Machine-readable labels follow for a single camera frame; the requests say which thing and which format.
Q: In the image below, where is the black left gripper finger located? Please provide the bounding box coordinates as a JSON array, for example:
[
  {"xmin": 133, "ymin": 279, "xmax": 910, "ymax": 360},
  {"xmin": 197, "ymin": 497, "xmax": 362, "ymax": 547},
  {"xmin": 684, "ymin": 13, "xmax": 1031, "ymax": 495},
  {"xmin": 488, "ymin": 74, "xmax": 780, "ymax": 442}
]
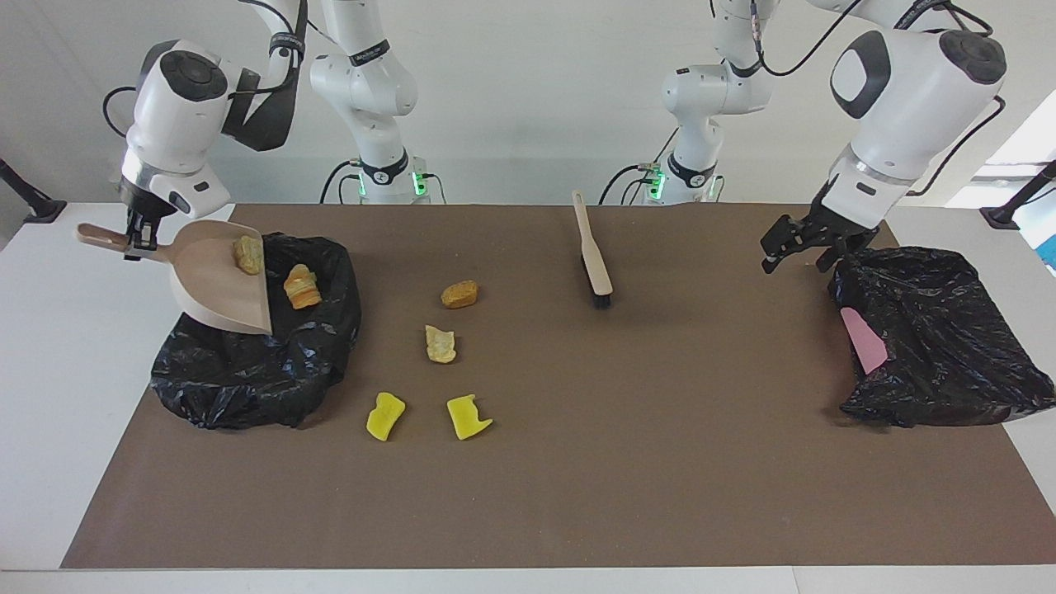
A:
[
  {"xmin": 815, "ymin": 223, "xmax": 880, "ymax": 274},
  {"xmin": 760, "ymin": 214, "xmax": 814, "ymax": 275}
]

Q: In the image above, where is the beige plastic dustpan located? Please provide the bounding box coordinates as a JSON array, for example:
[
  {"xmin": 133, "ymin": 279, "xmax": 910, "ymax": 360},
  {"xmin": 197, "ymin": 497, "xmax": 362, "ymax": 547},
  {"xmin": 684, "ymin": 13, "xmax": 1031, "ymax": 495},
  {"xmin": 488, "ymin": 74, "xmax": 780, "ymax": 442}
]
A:
[{"xmin": 77, "ymin": 219, "xmax": 274, "ymax": 337}]

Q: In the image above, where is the pale yellowish foam chunk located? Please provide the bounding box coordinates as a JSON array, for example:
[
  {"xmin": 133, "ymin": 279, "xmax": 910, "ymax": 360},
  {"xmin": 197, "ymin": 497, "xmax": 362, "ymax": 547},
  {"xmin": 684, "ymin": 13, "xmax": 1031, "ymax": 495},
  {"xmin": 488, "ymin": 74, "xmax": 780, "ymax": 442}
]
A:
[
  {"xmin": 425, "ymin": 324, "xmax": 457, "ymax": 365},
  {"xmin": 283, "ymin": 264, "xmax": 323, "ymax": 311},
  {"xmin": 232, "ymin": 235, "xmax": 265, "ymax": 276}
]

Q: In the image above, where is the beige brush with black bristles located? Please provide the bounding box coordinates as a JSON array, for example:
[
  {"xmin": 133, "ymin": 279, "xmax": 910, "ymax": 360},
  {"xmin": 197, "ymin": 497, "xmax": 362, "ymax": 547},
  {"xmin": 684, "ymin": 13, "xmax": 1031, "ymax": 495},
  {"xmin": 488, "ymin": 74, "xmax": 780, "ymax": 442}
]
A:
[{"xmin": 572, "ymin": 190, "xmax": 615, "ymax": 310}]

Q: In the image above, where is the pink bin corner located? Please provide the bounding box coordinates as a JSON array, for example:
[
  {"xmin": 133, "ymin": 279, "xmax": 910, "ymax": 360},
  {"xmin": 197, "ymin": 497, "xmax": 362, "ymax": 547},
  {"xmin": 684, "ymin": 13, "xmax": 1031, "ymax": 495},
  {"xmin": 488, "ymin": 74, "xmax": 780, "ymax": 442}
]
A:
[{"xmin": 837, "ymin": 308, "xmax": 889, "ymax": 376}]

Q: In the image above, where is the black plastic trash bag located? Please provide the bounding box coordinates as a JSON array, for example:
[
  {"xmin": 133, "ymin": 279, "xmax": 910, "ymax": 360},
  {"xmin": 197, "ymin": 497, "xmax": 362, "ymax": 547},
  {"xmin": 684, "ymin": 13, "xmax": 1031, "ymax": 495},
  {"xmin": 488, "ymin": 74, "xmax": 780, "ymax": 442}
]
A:
[
  {"xmin": 826, "ymin": 246, "xmax": 1056, "ymax": 429},
  {"xmin": 150, "ymin": 233, "xmax": 362, "ymax": 431}
]

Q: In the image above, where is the yellow sponge piece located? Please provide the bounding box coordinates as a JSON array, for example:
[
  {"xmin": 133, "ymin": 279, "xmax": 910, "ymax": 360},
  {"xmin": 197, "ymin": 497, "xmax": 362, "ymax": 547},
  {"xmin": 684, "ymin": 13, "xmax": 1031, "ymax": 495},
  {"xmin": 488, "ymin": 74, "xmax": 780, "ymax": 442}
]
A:
[
  {"xmin": 446, "ymin": 394, "xmax": 494, "ymax": 441},
  {"xmin": 365, "ymin": 392, "xmax": 407, "ymax": 442}
]

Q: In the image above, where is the brown table mat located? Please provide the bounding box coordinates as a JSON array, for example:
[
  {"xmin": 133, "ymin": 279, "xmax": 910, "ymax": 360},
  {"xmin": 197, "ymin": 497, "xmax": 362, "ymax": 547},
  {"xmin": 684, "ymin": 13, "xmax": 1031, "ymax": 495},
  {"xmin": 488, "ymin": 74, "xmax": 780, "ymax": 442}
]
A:
[{"xmin": 60, "ymin": 204, "xmax": 1056, "ymax": 570}]

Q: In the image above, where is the black camera stand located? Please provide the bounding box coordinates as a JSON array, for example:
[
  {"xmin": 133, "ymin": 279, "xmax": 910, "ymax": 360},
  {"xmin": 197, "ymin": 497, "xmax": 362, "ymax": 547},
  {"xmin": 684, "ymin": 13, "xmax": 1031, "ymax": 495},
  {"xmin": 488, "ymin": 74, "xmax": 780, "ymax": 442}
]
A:
[
  {"xmin": 0, "ymin": 157, "xmax": 68, "ymax": 224},
  {"xmin": 979, "ymin": 159, "xmax": 1056, "ymax": 230}
]

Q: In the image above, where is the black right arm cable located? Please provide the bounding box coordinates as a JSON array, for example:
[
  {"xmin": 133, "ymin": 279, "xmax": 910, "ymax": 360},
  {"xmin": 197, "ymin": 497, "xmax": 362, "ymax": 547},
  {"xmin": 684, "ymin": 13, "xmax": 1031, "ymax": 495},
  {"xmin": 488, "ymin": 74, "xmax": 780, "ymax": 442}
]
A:
[{"xmin": 102, "ymin": 0, "xmax": 341, "ymax": 186}]

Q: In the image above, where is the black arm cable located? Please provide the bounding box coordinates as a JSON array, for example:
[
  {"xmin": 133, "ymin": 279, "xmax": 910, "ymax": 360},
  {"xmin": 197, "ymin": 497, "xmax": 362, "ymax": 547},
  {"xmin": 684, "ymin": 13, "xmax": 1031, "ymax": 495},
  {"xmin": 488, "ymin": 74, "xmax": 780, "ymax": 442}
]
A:
[
  {"xmin": 102, "ymin": 0, "xmax": 341, "ymax": 186},
  {"xmin": 747, "ymin": 0, "xmax": 1006, "ymax": 197}
]

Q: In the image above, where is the black base power cable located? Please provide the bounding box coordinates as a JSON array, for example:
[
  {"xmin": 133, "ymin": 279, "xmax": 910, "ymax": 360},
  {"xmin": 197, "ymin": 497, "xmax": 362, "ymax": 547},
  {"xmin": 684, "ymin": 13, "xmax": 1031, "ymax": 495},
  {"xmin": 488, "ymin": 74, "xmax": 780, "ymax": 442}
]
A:
[
  {"xmin": 320, "ymin": 159, "xmax": 364, "ymax": 205},
  {"xmin": 599, "ymin": 161, "xmax": 661, "ymax": 205}
]

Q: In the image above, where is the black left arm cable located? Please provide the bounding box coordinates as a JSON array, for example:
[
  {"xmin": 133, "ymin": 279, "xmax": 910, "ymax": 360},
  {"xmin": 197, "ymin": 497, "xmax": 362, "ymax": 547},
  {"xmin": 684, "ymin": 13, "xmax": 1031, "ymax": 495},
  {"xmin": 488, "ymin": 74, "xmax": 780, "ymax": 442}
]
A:
[{"xmin": 747, "ymin": 0, "xmax": 1006, "ymax": 197}]

